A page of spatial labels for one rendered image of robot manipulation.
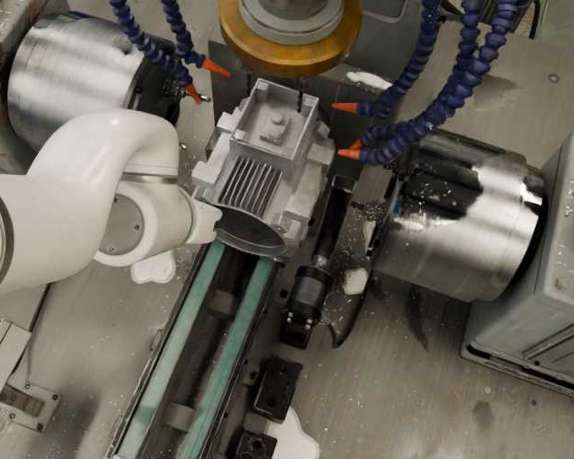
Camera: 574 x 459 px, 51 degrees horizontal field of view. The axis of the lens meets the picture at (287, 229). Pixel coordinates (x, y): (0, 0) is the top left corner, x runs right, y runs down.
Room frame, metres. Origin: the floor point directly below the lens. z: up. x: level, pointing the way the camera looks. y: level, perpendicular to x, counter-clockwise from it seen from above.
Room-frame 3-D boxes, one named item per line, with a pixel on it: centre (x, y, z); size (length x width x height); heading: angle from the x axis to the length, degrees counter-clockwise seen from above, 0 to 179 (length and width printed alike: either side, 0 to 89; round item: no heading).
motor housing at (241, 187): (0.49, 0.05, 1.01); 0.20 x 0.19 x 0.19; 167
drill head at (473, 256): (0.46, -0.28, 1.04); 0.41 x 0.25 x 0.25; 78
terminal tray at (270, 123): (0.53, 0.04, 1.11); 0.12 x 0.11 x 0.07; 167
